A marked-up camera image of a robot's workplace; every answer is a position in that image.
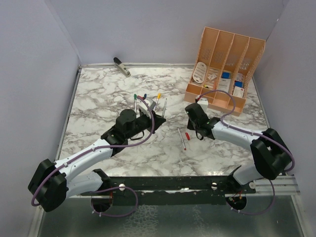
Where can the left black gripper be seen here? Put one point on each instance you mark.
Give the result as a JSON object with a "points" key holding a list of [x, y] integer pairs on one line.
{"points": [[158, 121]]}

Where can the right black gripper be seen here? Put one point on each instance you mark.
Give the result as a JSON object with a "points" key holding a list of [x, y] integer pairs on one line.
{"points": [[190, 126]]}

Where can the purple pen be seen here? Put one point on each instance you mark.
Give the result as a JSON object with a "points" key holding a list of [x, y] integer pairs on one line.
{"points": [[164, 108]]}

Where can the red pen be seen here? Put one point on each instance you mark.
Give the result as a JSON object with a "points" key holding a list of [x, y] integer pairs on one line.
{"points": [[182, 140]]}

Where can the yellow pen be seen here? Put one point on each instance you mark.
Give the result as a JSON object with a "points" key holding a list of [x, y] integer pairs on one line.
{"points": [[158, 97]]}

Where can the green pen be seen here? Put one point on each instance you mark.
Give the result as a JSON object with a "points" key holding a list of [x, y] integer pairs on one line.
{"points": [[135, 103]]}

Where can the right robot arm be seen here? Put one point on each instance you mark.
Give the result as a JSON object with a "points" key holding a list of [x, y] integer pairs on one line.
{"points": [[270, 154]]}

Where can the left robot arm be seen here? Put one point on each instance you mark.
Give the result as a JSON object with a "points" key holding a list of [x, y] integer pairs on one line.
{"points": [[108, 145]]}

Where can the white oval item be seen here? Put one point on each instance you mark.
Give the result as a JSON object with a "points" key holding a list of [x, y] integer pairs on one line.
{"points": [[199, 72]]}

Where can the black grey stapler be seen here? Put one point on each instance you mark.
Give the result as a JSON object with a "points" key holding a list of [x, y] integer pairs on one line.
{"points": [[121, 67]]}

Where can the orange desk organizer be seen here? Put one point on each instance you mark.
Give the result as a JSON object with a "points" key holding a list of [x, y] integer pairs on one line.
{"points": [[231, 61]]}

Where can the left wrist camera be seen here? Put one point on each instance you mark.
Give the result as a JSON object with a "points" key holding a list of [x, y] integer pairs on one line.
{"points": [[147, 106]]}

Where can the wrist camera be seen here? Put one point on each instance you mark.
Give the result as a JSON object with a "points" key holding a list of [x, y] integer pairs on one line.
{"points": [[203, 102], [147, 106]]}

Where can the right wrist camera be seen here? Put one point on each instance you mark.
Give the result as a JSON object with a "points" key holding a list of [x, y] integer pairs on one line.
{"points": [[203, 102]]}

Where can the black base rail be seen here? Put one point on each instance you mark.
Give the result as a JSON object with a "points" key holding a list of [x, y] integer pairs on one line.
{"points": [[168, 190]]}

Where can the aluminium frame rail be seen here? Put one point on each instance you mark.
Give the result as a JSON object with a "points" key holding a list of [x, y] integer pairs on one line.
{"points": [[271, 185]]}

